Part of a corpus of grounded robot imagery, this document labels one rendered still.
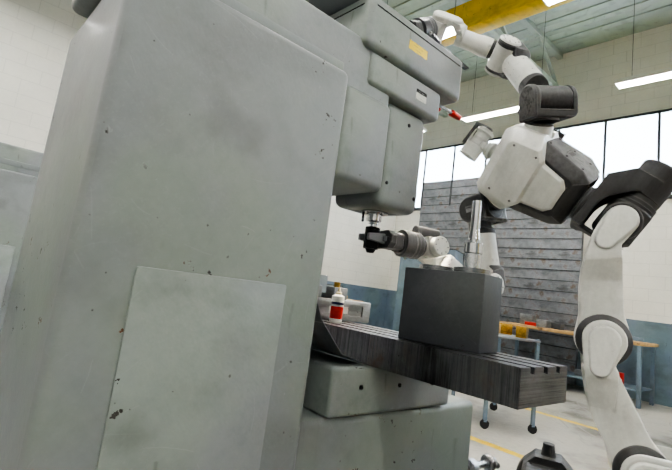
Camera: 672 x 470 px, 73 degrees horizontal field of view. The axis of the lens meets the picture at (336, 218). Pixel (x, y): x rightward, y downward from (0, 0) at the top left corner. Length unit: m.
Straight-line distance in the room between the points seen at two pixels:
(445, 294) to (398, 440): 0.45
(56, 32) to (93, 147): 7.35
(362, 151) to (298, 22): 0.36
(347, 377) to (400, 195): 0.55
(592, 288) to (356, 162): 0.80
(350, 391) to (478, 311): 0.37
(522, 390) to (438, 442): 0.58
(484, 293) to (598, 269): 0.49
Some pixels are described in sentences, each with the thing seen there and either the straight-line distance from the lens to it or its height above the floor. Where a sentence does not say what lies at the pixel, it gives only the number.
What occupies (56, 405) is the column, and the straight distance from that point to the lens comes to 0.82.
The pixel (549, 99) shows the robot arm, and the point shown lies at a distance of 1.60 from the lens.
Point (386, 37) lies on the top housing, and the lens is 1.42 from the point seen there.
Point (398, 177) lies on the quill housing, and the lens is 1.39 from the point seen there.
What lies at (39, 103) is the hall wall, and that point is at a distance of 7.80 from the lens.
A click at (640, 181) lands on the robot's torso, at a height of 1.48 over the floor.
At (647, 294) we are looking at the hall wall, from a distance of 8.80.
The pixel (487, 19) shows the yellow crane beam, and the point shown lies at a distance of 6.79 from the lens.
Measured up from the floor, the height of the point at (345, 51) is 1.68.
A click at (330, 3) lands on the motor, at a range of 1.51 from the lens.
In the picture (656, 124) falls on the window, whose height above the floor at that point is 4.40.
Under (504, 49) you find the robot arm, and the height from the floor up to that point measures 1.94.
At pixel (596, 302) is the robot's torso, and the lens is 1.56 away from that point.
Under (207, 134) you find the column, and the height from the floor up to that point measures 1.30.
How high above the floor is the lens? 1.06
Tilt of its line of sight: 9 degrees up
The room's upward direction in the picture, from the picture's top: 8 degrees clockwise
